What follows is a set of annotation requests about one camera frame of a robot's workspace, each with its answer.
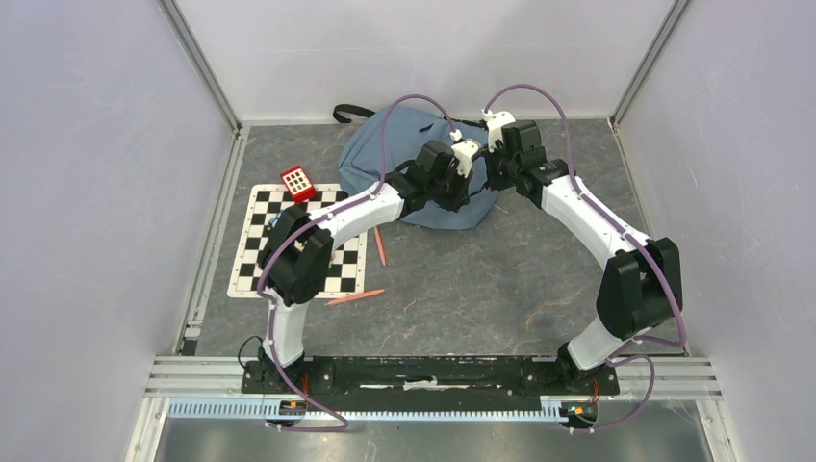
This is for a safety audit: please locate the blue student backpack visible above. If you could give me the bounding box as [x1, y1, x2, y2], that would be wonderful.
[332, 104, 499, 230]

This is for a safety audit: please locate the orange pencil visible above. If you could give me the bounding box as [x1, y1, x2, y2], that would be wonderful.
[326, 289, 386, 306]
[373, 226, 387, 267]

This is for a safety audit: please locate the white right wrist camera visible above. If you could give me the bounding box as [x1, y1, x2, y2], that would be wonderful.
[482, 109, 516, 152]

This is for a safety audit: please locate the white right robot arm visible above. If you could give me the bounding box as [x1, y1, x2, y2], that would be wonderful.
[483, 112, 682, 393]

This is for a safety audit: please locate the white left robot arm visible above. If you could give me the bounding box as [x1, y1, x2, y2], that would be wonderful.
[256, 140, 481, 393]

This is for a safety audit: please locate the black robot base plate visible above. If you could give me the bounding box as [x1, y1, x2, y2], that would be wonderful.
[241, 355, 620, 412]

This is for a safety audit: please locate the red white toy block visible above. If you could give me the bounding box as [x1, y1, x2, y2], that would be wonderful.
[280, 166, 318, 204]

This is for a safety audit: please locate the black white chessboard mat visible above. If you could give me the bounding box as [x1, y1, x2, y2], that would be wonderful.
[227, 184, 368, 299]

